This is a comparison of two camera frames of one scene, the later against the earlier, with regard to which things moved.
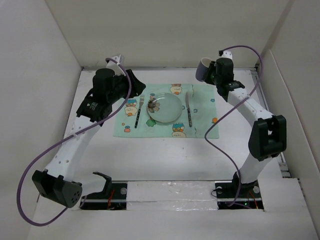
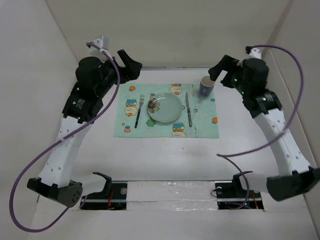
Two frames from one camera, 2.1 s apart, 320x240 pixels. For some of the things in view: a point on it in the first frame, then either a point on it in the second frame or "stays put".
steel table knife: (187, 104) stays put
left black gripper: (136, 86) → (130, 71)
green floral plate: (164, 107) stays put
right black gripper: (211, 67) → (229, 63)
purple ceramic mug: (202, 69) → (206, 85)
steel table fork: (141, 101) stays put
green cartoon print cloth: (168, 110) stays put
